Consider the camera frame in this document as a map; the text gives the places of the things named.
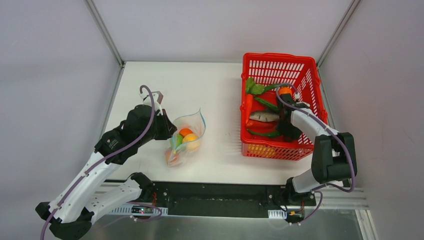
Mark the green lime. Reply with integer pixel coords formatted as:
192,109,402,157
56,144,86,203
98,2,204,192
175,134,184,148

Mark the orange tangerine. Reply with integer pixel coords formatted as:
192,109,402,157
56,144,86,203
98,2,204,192
178,128,193,138

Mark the clear zip top bag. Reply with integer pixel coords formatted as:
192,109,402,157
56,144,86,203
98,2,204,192
165,110,206,167

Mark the yellow orange with leaf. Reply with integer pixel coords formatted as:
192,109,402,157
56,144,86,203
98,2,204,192
182,133,201,152

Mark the red chili pepper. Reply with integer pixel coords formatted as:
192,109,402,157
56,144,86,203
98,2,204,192
245,120,278,129

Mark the peach fruit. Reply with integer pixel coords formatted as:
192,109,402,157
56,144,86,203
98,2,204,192
165,149,181,167

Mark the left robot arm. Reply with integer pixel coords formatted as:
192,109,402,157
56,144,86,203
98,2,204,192
35,102,177,240

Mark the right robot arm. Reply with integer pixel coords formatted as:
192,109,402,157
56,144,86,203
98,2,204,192
276,93,358,205

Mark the green chili pepper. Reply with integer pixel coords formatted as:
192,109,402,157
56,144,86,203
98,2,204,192
247,129,282,138

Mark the toy grey fish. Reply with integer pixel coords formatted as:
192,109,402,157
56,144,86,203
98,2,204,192
249,110,280,123

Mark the long green cucumber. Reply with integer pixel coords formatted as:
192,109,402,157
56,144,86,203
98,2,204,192
254,97,280,113

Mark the orange carrot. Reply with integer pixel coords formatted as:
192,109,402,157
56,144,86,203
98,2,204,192
243,93,254,125

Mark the green lettuce leaf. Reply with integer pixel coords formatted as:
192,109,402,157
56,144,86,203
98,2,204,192
245,77,265,95

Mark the red plastic basket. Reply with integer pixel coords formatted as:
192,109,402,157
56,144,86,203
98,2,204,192
240,52,328,161

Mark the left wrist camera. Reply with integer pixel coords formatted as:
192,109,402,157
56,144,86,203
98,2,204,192
139,91,164,115

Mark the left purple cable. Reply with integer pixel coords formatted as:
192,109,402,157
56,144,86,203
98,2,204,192
39,85,157,240

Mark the purple cable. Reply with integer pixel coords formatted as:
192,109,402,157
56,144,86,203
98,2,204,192
275,83,358,194
39,85,157,240

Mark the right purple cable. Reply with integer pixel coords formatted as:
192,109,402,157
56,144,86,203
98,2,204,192
275,83,358,194

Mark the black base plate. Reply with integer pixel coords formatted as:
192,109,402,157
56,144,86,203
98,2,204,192
135,181,317,219

